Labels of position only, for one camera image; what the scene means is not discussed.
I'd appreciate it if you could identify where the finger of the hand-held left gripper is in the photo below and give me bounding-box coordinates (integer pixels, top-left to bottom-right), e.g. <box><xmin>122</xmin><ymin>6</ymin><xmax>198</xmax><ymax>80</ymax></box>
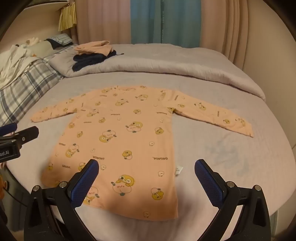
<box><xmin>0</xmin><ymin>126</ymin><xmax>39</xmax><ymax>149</ymax></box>
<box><xmin>0</xmin><ymin>123</ymin><xmax>18</xmax><ymax>136</ymax></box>

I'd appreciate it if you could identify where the folded navy garment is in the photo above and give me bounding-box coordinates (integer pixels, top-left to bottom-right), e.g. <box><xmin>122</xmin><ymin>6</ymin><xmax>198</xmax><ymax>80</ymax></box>
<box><xmin>72</xmin><ymin>50</ymin><xmax>124</xmax><ymax>71</ymax></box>

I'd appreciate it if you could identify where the bed with lilac sheet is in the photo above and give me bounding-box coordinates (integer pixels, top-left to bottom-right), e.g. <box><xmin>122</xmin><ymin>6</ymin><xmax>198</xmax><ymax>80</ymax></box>
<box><xmin>0</xmin><ymin>44</ymin><xmax>295</xmax><ymax>241</ymax></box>

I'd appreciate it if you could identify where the white cloth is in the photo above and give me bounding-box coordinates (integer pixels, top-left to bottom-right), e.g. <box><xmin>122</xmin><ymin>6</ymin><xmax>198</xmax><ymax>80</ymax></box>
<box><xmin>0</xmin><ymin>44</ymin><xmax>38</xmax><ymax>90</ymax></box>

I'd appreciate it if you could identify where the peach cartoon print shirt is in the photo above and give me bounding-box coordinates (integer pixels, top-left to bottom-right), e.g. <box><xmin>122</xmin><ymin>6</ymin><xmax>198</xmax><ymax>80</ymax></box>
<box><xmin>31</xmin><ymin>85</ymin><xmax>254</xmax><ymax>219</ymax></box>

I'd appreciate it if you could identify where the striped pillow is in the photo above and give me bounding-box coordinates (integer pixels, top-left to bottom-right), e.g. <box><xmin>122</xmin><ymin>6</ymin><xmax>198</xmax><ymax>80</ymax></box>
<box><xmin>46</xmin><ymin>33</ymin><xmax>73</xmax><ymax>45</ymax></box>

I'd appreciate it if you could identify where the curved white shelf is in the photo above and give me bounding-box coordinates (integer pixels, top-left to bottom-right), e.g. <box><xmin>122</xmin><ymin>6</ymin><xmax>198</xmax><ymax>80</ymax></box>
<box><xmin>0</xmin><ymin>0</ymin><xmax>72</xmax><ymax>40</ymax></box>

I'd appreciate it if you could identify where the cream fluffy cloth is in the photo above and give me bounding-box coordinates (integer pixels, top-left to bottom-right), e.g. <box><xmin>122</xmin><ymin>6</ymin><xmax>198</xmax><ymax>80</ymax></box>
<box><xmin>25</xmin><ymin>37</ymin><xmax>42</xmax><ymax>46</ymax></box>

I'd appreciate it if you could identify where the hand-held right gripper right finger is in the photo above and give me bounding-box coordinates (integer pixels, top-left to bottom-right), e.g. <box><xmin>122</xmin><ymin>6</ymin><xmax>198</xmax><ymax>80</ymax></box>
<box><xmin>194</xmin><ymin>159</ymin><xmax>271</xmax><ymax>241</ymax></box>

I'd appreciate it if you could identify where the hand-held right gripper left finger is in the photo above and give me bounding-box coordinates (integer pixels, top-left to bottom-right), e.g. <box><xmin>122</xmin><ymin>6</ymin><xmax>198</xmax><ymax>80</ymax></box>
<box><xmin>24</xmin><ymin>159</ymin><xmax>100</xmax><ymax>241</ymax></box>

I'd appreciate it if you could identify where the pink curtain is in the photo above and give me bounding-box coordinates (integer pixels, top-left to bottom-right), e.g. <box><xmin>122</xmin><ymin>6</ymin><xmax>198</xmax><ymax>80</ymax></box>
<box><xmin>70</xmin><ymin>0</ymin><xmax>132</xmax><ymax>45</ymax></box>
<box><xmin>199</xmin><ymin>0</ymin><xmax>249</xmax><ymax>67</ymax></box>

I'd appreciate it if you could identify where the blue curtain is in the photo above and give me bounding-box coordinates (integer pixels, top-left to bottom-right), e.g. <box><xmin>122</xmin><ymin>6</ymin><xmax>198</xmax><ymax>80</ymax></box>
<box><xmin>130</xmin><ymin>0</ymin><xmax>201</xmax><ymax>49</ymax></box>

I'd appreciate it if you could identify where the folded peach garment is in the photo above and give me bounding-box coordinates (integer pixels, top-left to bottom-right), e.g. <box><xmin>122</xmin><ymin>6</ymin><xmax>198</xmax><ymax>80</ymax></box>
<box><xmin>74</xmin><ymin>40</ymin><xmax>115</xmax><ymax>56</ymax></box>

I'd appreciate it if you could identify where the dark navy cloth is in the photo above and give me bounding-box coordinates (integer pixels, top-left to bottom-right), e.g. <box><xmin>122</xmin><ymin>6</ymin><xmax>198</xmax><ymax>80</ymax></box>
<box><xmin>45</xmin><ymin>39</ymin><xmax>61</xmax><ymax>49</ymax></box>

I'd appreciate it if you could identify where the plaid pillow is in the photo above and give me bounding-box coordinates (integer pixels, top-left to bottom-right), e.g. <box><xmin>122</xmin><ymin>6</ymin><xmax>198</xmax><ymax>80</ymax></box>
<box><xmin>0</xmin><ymin>54</ymin><xmax>64</xmax><ymax>127</ymax></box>

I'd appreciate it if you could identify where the beige pillow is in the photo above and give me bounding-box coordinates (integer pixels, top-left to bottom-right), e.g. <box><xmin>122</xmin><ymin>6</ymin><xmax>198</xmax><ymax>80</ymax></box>
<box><xmin>25</xmin><ymin>40</ymin><xmax>55</xmax><ymax>57</ymax></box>

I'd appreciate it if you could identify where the grey quilt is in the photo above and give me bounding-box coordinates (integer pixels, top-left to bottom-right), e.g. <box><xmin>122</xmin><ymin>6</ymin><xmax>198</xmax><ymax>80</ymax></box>
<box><xmin>50</xmin><ymin>44</ymin><xmax>266</xmax><ymax>101</ymax></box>

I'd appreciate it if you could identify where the yellow fringe hanging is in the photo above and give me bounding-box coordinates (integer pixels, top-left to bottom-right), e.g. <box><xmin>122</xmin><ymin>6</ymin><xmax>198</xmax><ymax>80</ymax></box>
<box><xmin>58</xmin><ymin>2</ymin><xmax>77</xmax><ymax>32</ymax></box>

